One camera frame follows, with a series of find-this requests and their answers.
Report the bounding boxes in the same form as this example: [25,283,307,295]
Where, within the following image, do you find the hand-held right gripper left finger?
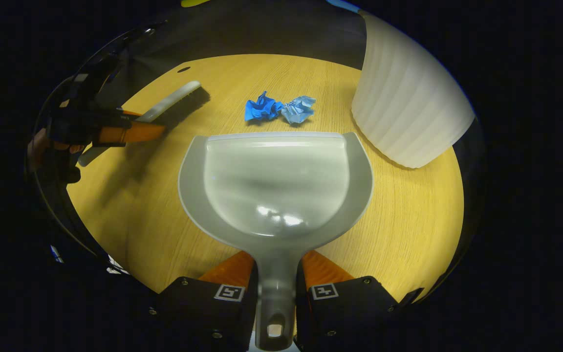
[147,250,259,352]

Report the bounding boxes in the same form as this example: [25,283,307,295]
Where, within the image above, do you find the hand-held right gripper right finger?
[295,249,424,352]

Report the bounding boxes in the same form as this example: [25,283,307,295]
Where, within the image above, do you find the small white broom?
[77,81,211,168]

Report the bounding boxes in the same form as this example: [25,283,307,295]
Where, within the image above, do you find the dark blue paper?
[244,91,284,123]

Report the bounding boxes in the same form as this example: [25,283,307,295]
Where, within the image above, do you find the grey dustpan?
[178,131,374,352]

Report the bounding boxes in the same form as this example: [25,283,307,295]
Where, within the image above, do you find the light blue paper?
[281,95,317,125]

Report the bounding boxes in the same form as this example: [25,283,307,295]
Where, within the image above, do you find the white garbage bin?
[351,10,476,169]

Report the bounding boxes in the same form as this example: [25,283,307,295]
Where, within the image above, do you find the wooden desktop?
[66,54,465,301]

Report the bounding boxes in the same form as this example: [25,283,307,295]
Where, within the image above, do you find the black backdrop cloth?
[32,0,487,299]

